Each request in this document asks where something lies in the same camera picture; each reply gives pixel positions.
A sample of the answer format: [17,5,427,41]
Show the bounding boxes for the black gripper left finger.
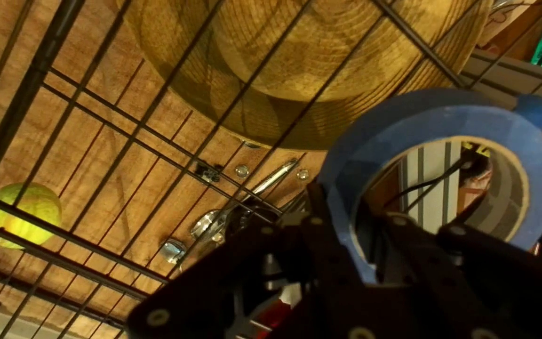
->
[126,180,372,339]

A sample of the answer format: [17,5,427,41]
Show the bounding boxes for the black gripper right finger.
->
[353,210,542,339]

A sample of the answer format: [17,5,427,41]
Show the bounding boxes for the blue masking tape roll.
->
[316,86,542,284]

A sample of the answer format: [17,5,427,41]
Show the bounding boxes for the silver metal tool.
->
[188,155,301,242]

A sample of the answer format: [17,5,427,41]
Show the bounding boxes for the yellow-green tennis ball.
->
[0,180,64,250]

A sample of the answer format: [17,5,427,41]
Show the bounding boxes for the woven straw hat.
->
[122,0,495,152]

